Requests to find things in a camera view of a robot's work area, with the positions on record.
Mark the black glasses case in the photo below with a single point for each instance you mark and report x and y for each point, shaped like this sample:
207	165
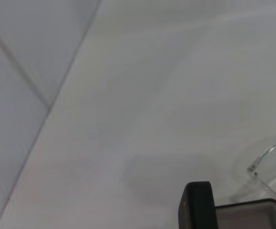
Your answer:
197	202

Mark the clear transparent glasses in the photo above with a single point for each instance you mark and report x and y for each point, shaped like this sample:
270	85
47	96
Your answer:
253	168

